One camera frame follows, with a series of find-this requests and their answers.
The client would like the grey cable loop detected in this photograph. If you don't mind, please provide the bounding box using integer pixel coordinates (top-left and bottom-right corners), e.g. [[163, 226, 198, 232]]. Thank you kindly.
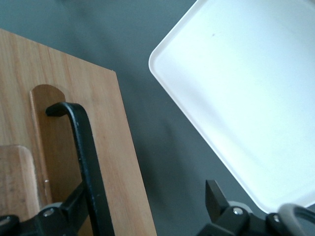
[[277, 202, 315, 236]]

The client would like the black metal drawer handle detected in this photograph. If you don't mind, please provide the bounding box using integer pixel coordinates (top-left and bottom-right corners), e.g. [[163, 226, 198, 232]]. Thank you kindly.
[[45, 101, 115, 236]]

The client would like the cream rectangular tray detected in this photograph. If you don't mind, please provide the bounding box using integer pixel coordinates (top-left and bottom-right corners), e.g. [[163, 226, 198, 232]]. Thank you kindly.
[[148, 0, 315, 214]]

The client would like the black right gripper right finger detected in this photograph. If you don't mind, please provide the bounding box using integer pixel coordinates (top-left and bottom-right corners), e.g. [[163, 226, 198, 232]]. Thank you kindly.
[[196, 179, 269, 236]]

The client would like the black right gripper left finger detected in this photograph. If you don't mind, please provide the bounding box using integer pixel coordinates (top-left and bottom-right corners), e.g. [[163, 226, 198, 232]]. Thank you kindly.
[[19, 182, 95, 236]]

